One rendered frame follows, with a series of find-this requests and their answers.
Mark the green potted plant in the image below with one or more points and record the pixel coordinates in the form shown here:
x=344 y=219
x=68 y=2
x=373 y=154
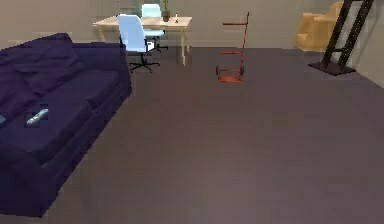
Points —
x=165 y=11

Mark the white office chair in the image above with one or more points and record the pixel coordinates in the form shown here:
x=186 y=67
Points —
x=133 y=35
x=151 y=13

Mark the small white bottle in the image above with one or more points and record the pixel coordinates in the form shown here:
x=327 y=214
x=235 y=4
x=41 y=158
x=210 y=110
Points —
x=176 y=18

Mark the pale wooden table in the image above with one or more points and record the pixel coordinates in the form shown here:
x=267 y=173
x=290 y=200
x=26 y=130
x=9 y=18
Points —
x=156 y=22

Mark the black ladder shelf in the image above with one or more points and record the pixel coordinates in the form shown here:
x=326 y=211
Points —
x=346 y=36

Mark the red hand truck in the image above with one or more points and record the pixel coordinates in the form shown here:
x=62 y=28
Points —
x=233 y=71

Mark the tan armchair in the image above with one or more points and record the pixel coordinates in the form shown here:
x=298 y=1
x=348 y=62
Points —
x=316 y=31

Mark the dark purple sofa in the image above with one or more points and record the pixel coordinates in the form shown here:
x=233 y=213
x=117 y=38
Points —
x=63 y=100

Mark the grey remote control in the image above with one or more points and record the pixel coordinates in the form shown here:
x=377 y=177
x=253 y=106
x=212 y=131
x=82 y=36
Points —
x=36 y=117

